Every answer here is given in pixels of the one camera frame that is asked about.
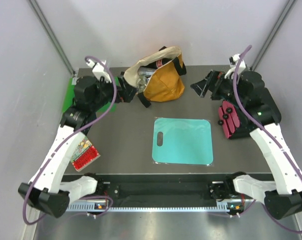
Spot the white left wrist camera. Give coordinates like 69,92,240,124
86,59,112,83

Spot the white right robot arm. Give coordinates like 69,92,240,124
190,70,302,220

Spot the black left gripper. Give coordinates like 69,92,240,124
90,75,139,112

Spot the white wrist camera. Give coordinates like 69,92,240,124
224,54,247,79
86,59,112,83

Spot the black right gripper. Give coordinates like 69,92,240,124
190,69,246,108

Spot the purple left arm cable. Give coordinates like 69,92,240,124
22,55,118,226

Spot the turquoise cutting board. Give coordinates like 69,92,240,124
152,117,214,166

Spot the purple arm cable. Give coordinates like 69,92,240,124
22,55,118,226
208,44,302,235

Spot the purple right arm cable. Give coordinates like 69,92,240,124
208,44,302,235

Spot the black and pink drawer box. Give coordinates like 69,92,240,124
217,88,283,140

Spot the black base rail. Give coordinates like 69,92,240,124
62,173,254,208

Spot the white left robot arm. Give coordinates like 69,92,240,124
18,74,137,218

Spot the red snack box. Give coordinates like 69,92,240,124
70,136,101,172

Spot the orange canvas bag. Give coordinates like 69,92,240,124
124,46,187,108

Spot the green board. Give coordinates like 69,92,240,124
61,77,119,113

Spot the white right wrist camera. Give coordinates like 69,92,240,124
224,54,247,79

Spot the glass cola bottle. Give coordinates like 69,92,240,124
150,58,172,69

